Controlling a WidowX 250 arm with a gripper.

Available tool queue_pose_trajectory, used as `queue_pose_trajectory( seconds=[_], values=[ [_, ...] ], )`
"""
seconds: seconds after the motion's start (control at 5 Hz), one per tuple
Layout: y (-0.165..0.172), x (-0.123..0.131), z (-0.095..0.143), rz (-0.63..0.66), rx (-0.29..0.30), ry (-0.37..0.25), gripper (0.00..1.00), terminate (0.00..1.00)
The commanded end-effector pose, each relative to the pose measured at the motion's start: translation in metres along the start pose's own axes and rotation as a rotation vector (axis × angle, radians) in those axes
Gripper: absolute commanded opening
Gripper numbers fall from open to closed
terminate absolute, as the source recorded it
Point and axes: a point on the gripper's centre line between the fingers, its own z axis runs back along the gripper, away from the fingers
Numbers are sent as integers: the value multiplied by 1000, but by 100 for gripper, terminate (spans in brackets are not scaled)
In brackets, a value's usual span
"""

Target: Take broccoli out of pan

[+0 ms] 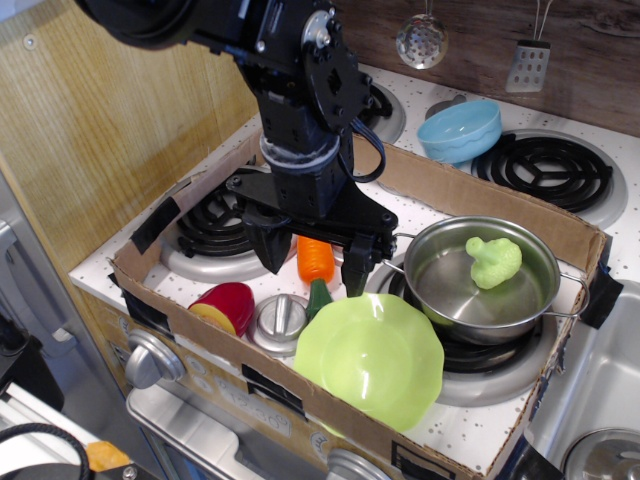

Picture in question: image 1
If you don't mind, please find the black front right burner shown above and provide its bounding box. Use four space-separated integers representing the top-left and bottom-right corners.
364 252 559 407

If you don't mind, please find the light blue plastic bowl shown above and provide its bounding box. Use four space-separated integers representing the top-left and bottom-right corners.
417 100 502 164

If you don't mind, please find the black back left burner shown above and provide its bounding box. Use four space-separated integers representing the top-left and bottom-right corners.
358 83 406 144

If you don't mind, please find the silver toy sink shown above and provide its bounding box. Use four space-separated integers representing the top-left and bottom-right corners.
524 280 639 479

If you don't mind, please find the black burner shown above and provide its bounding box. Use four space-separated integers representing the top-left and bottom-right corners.
364 252 559 407
470 129 628 229
358 83 406 144
161 184 269 284

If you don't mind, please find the silver oven door handle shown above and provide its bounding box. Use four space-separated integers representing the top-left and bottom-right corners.
126 386 260 479

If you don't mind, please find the silver oven knob left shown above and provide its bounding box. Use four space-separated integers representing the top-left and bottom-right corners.
125 329 186 389

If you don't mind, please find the black cable bottom left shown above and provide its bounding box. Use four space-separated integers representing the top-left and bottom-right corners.
0 423 91 480

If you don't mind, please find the hanging metal spatula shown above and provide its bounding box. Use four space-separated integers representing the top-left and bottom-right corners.
505 1 553 94

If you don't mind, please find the silver oven knob right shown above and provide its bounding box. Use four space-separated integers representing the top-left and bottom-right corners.
326 448 390 480

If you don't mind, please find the brown cardboard fence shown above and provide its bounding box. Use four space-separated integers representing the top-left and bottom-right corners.
112 128 608 479

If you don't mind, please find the black front left burner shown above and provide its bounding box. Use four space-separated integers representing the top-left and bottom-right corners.
161 184 269 284

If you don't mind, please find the orange object bottom left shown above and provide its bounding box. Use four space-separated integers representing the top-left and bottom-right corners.
85 441 131 472

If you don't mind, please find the light green plastic plate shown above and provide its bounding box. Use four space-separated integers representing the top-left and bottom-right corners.
293 293 445 432

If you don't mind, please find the silver stove knob front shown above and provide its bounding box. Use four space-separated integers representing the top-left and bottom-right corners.
247 294 308 358

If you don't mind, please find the light green toy broccoli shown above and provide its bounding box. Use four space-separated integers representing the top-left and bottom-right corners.
465 237 523 290

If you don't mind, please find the silver oven knob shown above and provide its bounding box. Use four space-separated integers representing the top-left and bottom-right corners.
326 448 390 480
125 329 186 389

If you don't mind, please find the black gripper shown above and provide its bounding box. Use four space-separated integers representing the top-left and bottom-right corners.
226 130 398 297

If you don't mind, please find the black back right burner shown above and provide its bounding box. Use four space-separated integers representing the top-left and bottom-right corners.
470 129 628 229

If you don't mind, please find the orange toy carrot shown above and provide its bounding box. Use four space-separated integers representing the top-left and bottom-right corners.
297 236 335 320

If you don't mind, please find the stainless steel pot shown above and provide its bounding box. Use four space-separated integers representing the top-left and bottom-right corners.
395 216 567 345

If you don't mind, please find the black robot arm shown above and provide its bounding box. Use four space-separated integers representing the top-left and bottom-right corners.
80 1 398 297

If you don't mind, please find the hanging metal strainer spoon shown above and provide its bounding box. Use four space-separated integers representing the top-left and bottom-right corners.
396 1 449 70

